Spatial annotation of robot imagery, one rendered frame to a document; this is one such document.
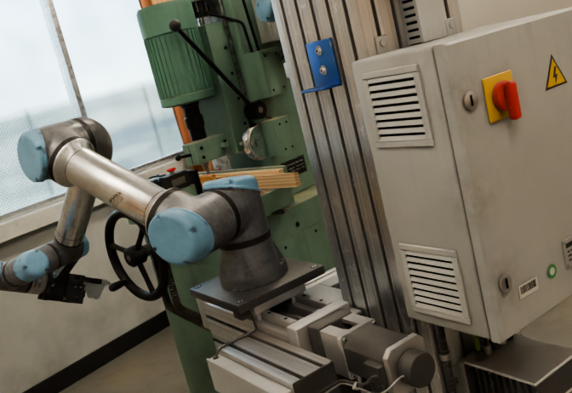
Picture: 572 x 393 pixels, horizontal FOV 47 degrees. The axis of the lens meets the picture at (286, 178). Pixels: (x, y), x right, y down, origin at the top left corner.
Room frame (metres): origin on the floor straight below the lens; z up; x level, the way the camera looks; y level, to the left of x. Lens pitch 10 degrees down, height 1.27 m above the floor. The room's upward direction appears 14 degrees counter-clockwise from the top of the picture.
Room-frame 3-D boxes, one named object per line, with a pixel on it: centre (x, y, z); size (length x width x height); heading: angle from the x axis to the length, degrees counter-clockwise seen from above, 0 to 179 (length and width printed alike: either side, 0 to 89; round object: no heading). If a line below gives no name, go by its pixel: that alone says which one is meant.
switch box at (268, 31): (2.25, -0.09, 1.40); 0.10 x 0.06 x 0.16; 134
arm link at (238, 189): (1.39, 0.12, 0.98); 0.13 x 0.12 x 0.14; 143
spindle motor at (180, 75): (2.13, 0.24, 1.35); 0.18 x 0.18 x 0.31
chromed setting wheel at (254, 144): (2.13, 0.06, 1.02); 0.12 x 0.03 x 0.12; 134
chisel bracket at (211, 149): (2.14, 0.22, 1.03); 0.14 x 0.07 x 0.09; 134
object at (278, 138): (2.14, 0.00, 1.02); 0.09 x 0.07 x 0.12; 44
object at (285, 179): (2.06, 0.18, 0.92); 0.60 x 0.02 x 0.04; 44
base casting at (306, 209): (2.21, 0.15, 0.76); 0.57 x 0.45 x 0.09; 134
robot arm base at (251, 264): (1.39, 0.12, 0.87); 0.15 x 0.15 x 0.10
